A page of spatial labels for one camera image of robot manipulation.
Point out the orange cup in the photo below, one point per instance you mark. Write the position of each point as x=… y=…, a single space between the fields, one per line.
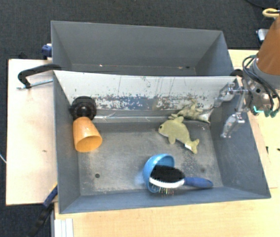
x=85 y=136

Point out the green toy dolphin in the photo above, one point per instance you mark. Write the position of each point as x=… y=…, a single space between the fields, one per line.
x=177 y=132

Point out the grey metal bin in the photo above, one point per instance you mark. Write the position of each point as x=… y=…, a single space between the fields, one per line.
x=135 y=142

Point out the pale wood board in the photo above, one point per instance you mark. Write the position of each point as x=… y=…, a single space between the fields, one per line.
x=29 y=137

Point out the blue bowl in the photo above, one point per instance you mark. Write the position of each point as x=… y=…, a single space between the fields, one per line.
x=154 y=160

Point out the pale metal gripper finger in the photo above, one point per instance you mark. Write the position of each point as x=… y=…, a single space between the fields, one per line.
x=225 y=95
x=231 y=126

